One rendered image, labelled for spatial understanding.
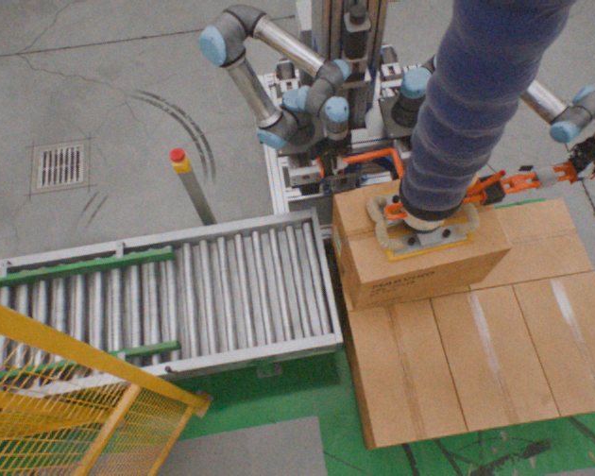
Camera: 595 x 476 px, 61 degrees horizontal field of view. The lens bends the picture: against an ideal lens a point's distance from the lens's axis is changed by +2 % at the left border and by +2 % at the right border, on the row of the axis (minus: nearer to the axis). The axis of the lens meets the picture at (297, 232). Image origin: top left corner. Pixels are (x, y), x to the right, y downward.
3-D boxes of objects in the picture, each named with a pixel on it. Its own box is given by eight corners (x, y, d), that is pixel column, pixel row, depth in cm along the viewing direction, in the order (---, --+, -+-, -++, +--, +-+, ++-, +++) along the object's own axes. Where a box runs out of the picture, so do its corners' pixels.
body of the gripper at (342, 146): (351, 156, 186) (353, 137, 175) (330, 161, 186) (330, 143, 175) (347, 140, 189) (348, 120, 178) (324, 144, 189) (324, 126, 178)
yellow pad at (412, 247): (388, 263, 191) (390, 258, 186) (381, 239, 195) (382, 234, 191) (473, 243, 193) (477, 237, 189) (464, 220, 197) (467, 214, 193)
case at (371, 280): (354, 313, 224) (361, 283, 188) (331, 234, 241) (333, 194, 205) (482, 281, 228) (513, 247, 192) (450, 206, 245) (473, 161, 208)
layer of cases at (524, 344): (367, 449, 251) (376, 448, 214) (330, 263, 291) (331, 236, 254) (604, 409, 254) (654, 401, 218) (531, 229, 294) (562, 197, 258)
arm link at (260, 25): (241, 8, 186) (348, 82, 181) (222, 26, 183) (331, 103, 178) (240, -17, 175) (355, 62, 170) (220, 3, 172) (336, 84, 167)
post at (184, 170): (215, 249, 313) (172, 166, 222) (214, 240, 316) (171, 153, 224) (226, 247, 313) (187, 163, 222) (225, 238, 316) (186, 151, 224)
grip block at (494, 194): (481, 207, 188) (485, 199, 183) (471, 185, 192) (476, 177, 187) (502, 202, 189) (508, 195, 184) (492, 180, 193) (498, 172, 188)
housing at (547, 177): (536, 191, 190) (541, 184, 186) (529, 176, 193) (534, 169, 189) (554, 186, 191) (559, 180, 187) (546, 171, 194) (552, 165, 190)
